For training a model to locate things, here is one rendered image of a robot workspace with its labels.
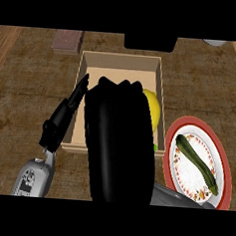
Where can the reddish brown block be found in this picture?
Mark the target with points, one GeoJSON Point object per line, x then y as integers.
{"type": "Point", "coordinates": [67, 41]}

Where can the green zucchini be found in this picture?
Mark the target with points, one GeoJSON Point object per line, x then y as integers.
{"type": "Point", "coordinates": [196, 162]}

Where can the red rimmed white plate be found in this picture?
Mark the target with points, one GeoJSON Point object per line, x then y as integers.
{"type": "Point", "coordinates": [217, 157]}

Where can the yellow lemon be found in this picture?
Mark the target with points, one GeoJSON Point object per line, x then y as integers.
{"type": "Point", "coordinates": [154, 107]}

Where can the pale grey round object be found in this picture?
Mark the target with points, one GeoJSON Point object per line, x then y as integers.
{"type": "Point", "coordinates": [214, 42]}

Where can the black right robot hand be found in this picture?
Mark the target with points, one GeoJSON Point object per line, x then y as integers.
{"type": "Point", "coordinates": [121, 146]}

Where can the small green object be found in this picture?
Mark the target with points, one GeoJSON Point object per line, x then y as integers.
{"type": "Point", "coordinates": [155, 147]}

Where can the black appliance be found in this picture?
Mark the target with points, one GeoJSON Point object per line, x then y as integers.
{"type": "Point", "coordinates": [150, 42]}

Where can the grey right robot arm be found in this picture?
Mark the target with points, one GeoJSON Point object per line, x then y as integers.
{"type": "Point", "coordinates": [177, 199]}

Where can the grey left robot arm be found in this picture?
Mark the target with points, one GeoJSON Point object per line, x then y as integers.
{"type": "Point", "coordinates": [32, 177]}

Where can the cardboard box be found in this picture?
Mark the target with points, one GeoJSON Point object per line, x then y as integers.
{"type": "Point", "coordinates": [120, 67]}

